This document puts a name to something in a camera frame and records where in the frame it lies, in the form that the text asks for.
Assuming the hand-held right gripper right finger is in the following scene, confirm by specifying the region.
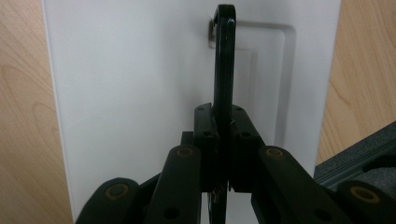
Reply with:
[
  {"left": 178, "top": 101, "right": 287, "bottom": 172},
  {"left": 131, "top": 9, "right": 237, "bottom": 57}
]
[{"left": 228, "top": 104, "right": 266, "bottom": 193}]

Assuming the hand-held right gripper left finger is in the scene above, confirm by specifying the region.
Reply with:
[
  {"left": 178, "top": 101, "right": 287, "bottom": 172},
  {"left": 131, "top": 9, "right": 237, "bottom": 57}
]
[{"left": 181, "top": 102, "right": 220, "bottom": 193}]

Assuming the white rectangular tray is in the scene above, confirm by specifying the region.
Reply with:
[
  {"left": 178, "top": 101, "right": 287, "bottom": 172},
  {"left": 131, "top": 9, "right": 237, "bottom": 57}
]
[{"left": 41, "top": 0, "right": 343, "bottom": 224}]

